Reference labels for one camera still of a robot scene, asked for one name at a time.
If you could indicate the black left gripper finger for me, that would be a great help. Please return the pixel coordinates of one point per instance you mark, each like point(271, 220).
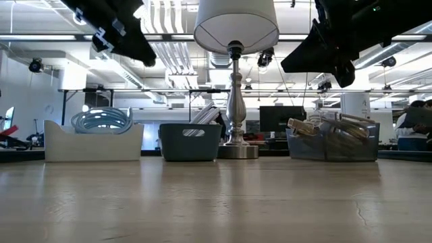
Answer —
point(135, 40)

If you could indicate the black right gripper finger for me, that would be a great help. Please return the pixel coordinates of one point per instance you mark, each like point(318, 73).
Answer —
point(310, 55)

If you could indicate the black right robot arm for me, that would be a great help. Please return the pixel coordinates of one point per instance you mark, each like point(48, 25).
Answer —
point(411, 17)

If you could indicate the white round pillar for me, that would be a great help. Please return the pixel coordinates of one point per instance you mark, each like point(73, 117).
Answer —
point(354, 108)

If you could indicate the black computer monitor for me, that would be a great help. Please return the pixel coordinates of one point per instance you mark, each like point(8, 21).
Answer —
point(273, 118)

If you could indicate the silver table lamp white shade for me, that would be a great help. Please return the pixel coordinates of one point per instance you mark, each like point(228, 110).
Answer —
point(236, 27)

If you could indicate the clear grey plastic bin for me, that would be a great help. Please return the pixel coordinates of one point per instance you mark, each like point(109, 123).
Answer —
point(337, 150)

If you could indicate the red box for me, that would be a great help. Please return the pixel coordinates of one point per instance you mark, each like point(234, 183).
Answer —
point(254, 137)

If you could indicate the white plastic bin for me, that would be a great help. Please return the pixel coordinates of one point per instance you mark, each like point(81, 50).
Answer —
point(94, 146)

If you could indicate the dark teal plastic bin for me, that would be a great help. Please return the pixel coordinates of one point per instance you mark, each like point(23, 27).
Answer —
point(189, 148)

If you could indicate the person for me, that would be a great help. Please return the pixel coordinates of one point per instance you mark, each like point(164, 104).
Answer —
point(408, 133)

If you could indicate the bright monitor screen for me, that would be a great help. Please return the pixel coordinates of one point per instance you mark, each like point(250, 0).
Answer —
point(9, 118)

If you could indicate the red flat object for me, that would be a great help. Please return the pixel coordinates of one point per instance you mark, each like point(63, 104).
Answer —
point(8, 131)

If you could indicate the silver ventilation duct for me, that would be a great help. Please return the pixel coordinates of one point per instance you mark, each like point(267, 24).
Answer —
point(374, 55)

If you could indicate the black metal frame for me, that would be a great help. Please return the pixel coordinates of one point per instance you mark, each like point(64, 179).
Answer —
point(84, 90)

